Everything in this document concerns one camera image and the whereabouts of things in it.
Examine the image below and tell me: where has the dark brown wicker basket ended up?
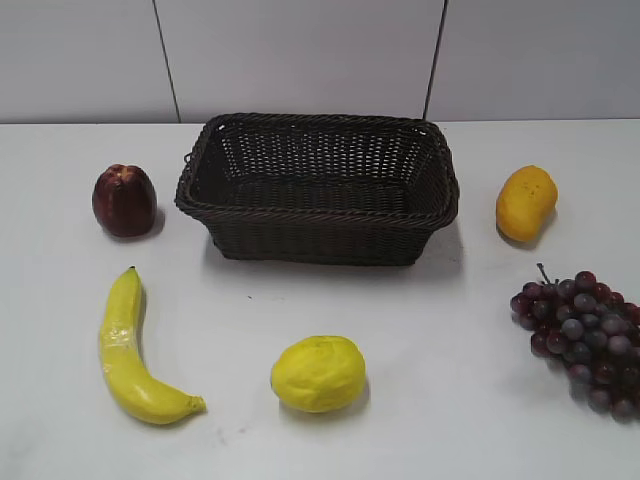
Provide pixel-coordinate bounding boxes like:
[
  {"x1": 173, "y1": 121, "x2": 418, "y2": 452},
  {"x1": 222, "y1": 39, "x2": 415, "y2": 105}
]
[{"x1": 175, "y1": 113, "x2": 460, "y2": 266}]

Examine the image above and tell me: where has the orange yellow mango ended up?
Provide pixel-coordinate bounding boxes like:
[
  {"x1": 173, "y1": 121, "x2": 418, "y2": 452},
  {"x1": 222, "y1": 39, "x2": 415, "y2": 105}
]
[{"x1": 496, "y1": 165, "x2": 558, "y2": 243}]

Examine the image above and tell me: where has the yellow banana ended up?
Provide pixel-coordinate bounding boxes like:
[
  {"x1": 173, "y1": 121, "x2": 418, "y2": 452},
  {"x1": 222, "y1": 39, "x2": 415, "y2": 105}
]
[{"x1": 99, "y1": 266, "x2": 206, "y2": 425}]

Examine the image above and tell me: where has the dark red apple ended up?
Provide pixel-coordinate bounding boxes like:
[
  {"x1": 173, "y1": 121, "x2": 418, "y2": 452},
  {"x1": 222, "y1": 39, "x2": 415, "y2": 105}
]
[{"x1": 92, "y1": 164, "x2": 157, "y2": 238}]

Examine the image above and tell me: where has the yellow lemon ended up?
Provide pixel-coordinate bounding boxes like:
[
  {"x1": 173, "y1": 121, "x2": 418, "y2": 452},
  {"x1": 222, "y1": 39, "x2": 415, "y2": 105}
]
[{"x1": 270, "y1": 336, "x2": 367, "y2": 414}]

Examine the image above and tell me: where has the purple grape bunch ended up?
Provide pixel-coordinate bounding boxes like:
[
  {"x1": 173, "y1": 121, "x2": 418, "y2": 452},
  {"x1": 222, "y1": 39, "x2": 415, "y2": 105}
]
[{"x1": 509, "y1": 262, "x2": 639, "y2": 423}]

